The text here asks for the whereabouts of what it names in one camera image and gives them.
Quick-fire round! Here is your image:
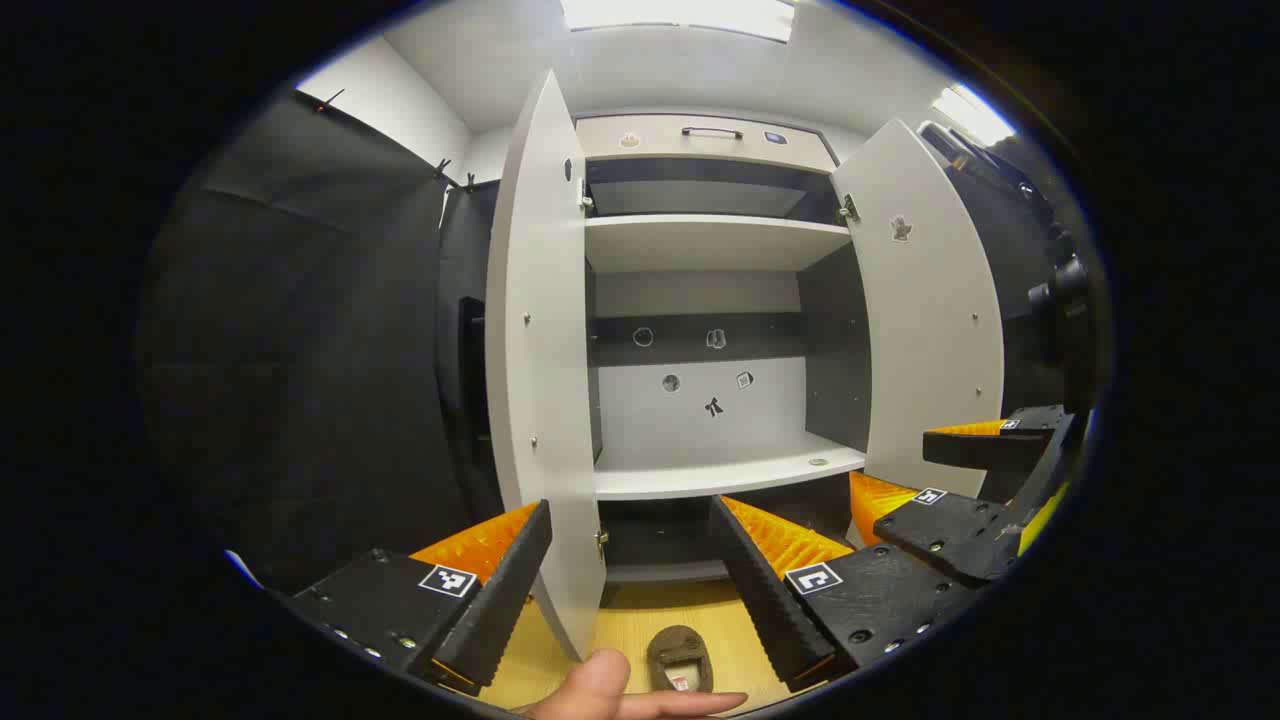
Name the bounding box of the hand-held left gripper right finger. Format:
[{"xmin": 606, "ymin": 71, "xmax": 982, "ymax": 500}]
[{"xmin": 708, "ymin": 494, "xmax": 986, "ymax": 693}]

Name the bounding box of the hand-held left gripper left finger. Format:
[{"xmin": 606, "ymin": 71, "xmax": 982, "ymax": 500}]
[{"xmin": 285, "ymin": 498, "xmax": 554, "ymax": 699}]

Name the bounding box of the brown fuzzy shoe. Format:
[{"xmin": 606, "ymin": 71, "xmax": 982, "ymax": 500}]
[{"xmin": 646, "ymin": 625, "xmax": 715, "ymax": 694}]

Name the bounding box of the grey shoe cabinet door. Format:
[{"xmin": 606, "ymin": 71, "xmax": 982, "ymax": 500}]
[
  {"xmin": 485, "ymin": 68, "xmax": 608, "ymax": 663},
  {"xmin": 830, "ymin": 118, "xmax": 1006, "ymax": 499}
]

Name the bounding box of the grey shoe cabinet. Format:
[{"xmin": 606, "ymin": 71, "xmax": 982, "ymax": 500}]
[{"xmin": 485, "ymin": 68, "xmax": 1006, "ymax": 663}]

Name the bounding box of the beige cabinet drawer front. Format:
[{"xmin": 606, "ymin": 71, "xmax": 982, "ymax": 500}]
[{"xmin": 575, "ymin": 113, "xmax": 839, "ymax": 173}]

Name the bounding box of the ceiling light panel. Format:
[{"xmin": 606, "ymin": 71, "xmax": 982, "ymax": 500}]
[
  {"xmin": 932, "ymin": 84, "xmax": 1019, "ymax": 149},
  {"xmin": 558, "ymin": 0, "xmax": 797, "ymax": 43}
]

